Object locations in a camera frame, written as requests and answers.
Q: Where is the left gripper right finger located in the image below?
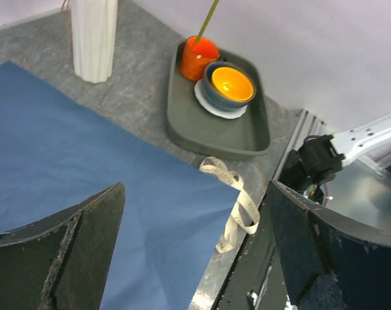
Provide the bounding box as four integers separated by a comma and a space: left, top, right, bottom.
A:
266, 181, 391, 309

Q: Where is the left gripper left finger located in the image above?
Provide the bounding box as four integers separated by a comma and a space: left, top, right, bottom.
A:
0, 183, 125, 309

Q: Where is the cream ribbon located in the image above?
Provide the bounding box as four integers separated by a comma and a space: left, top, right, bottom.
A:
198, 156, 260, 254

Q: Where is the blue wrapping paper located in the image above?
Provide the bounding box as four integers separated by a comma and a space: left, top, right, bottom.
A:
0, 62, 238, 309

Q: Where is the yellow rose stem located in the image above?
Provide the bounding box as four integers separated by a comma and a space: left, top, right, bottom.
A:
193, 0, 219, 46

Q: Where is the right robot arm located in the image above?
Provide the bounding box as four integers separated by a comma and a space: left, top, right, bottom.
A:
279, 113, 391, 194

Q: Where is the white ribbed vase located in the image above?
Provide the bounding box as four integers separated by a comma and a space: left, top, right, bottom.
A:
70, 0, 118, 83

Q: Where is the dark green tray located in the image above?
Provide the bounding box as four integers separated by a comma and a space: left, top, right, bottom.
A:
167, 41, 271, 161

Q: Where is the orange bowl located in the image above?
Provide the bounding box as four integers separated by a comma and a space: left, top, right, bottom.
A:
200, 61, 257, 111

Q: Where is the white plate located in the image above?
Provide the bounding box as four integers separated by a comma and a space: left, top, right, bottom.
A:
194, 81, 248, 119

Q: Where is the orange cup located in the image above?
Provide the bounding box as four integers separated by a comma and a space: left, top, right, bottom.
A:
180, 36, 220, 81

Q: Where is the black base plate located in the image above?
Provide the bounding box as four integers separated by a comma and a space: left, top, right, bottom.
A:
211, 201, 296, 310

